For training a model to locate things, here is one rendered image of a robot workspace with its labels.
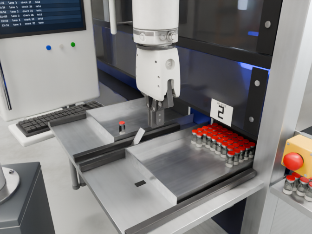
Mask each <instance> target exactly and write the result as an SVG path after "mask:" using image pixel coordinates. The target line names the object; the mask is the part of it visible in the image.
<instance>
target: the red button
mask: <svg viewBox="0 0 312 234"><path fill-rule="evenodd" d="M283 163H284V165H285V167H286V168H288V169H289V170H293V171H296V170H298V169H300V168H301V167H302V166H303V160H302V158H301V156H300V155H299V154H297V153H294V152H291V153H288V154H286V155H285V156H284V158H283Z"/></svg>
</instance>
